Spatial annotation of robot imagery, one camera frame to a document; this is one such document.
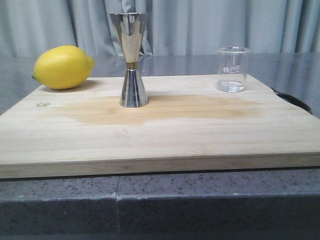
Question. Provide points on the clear glass beaker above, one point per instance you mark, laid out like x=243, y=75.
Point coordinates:
x=232, y=68

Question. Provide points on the silver double jigger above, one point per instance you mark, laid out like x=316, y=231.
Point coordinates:
x=130, y=28

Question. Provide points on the light wooden cutting board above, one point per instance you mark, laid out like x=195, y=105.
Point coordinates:
x=188, y=125

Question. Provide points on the grey curtain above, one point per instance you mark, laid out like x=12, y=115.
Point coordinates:
x=174, y=27

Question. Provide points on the yellow lemon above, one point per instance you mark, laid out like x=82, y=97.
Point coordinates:
x=63, y=67

